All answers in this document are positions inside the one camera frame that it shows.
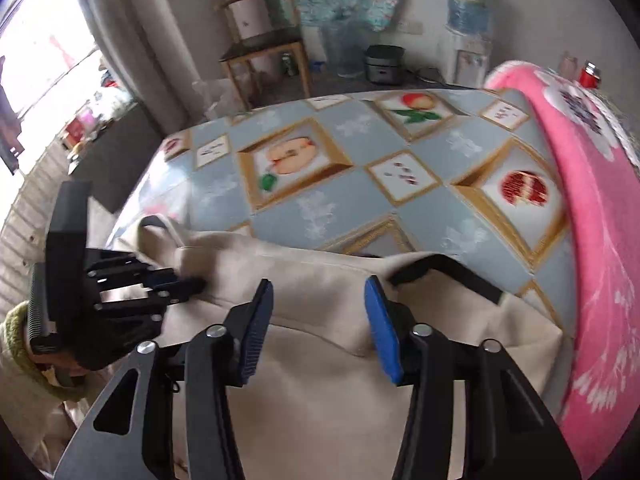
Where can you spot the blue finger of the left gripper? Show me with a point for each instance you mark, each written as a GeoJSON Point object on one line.
{"type": "Point", "coordinates": [168, 285]}

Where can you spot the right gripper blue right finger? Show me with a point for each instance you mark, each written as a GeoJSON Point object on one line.
{"type": "Point", "coordinates": [384, 332]}

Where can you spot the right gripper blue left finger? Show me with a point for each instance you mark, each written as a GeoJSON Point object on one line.
{"type": "Point", "coordinates": [251, 322]}

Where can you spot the beige zip jacket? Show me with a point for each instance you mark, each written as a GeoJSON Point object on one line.
{"type": "Point", "coordinates": [320, 405]}

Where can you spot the person left hand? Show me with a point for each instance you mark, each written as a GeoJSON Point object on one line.
{"type": "Point", "coordinates": [63, 362]}

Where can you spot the dark grey cabinet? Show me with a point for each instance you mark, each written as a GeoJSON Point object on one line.
{"type": "Point", "coordinates": [115, 161]}

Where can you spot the fruit pattern table cover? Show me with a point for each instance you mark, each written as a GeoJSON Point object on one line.
{"type": "Point", "coordinates": [467, 173]}

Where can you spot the white plastic bag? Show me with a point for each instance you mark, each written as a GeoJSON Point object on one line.
{"type": "Point", "coordinates": [218, 98]}

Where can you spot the black rice cooker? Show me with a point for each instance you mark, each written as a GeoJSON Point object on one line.
{"type": "Point", "coordinates": [384, 64]}

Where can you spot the pink floral blanket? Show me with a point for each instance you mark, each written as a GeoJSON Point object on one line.
{"type": "Point", "coordinates": [600, 175]}

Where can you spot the white water dispenser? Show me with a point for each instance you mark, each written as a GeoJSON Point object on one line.
{"type": "Point", "coordinates": [465, 58]}

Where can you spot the empty clear water jug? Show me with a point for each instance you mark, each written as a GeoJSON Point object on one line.
{"type": "Point", "coordinates": [345, 42]}

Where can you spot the wooden chair black seat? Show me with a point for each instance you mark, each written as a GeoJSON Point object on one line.
{"type": "Point", "coordinates": [244, 50]}

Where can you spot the grey curtain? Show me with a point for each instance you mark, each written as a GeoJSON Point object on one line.
{"type": "Point", "coordinates": [120, 36]}

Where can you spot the blue water jug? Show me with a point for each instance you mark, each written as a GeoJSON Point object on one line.
{"type": "Point", "coordinates": [470, 17]}

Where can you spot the red lighter bottle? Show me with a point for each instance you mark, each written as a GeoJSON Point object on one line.
{"type": "Point", "coordinates": [589, 77]}

